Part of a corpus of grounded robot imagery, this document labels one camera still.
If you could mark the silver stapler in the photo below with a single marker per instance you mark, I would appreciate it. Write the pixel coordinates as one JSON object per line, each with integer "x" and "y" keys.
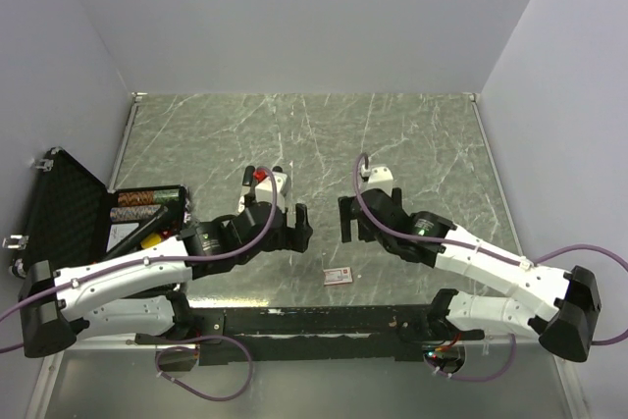
{"x": 247, "y": 193}

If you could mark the red white staple box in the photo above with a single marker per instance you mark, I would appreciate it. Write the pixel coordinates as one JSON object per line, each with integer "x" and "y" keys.
{"x": 337, "y": 276}

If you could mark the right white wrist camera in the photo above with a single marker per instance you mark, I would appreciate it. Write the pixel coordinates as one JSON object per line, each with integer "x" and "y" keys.
{"x": 376, "y": 177}

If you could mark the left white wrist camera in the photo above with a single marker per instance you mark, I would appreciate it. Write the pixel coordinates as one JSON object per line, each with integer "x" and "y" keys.
{"x": 263, "y": 188}

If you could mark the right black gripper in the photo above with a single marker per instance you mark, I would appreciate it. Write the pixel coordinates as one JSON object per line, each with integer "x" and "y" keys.
{"x": 347, "y": 214}

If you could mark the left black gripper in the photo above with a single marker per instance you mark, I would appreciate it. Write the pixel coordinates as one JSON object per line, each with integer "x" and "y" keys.
{"x": 293, "y": 237}

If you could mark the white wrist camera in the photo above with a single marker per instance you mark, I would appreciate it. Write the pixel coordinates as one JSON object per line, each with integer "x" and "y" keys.
{"x": 263, "y": 188}
{"x": 376, "y": 177}

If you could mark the black poker chip case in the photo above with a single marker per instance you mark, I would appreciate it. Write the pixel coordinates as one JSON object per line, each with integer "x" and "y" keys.
{"x": 74, "y": 219}

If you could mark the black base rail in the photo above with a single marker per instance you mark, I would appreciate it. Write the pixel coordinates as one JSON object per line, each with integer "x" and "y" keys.
{"x": 399, "y": 332}

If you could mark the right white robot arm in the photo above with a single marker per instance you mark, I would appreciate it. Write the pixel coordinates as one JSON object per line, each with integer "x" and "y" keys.
{"x": 558, "y": 308}

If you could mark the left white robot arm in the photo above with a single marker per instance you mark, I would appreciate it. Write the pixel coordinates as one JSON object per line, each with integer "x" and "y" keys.
{"x": 60, "y": 306}

